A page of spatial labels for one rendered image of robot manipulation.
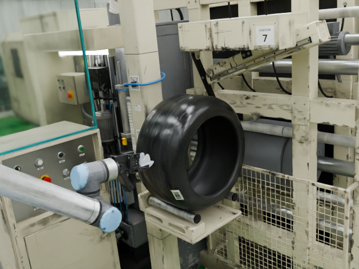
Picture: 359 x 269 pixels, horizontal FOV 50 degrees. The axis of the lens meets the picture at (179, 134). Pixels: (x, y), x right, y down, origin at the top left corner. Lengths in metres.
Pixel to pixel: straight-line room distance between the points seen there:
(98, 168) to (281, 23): 0.95
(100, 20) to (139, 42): 3.42
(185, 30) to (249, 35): 0.40
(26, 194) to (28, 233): 0.86
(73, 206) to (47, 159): 0.79
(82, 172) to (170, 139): 0.41
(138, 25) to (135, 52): 0.13
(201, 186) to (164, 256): 0.49
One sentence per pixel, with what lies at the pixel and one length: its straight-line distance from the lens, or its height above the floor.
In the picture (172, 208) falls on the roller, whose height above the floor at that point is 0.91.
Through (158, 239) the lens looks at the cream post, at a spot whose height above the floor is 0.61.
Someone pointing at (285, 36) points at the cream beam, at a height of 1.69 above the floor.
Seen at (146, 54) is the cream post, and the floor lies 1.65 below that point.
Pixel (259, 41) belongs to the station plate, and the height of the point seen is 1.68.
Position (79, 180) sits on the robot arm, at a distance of 1.47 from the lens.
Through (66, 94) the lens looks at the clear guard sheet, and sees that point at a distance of 2.06.
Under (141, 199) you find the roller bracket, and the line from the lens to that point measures 2.03.
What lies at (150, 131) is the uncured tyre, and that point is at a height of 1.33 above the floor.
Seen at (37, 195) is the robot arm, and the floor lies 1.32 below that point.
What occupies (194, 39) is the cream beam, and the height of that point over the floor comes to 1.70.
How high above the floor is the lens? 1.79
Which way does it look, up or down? 16 degrees down
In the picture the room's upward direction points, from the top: 5 degrees counter-clockwise
